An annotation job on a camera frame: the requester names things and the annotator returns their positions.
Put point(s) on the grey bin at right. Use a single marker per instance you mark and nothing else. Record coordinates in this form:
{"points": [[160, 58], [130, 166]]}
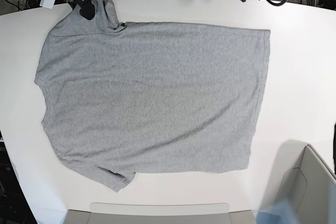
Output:
{"points": [[310, 189]]}

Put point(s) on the blue object bottom right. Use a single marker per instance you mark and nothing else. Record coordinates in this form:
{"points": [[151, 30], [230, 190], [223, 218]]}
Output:
{"points": [[279, 213]]}

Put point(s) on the grey T-shirt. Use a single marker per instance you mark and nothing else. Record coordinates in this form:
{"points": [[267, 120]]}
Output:
{"points": [[127, 98]]}

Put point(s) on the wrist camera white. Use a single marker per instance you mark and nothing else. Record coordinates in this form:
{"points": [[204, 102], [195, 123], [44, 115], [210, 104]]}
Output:
{"points": [[49, 4]]}

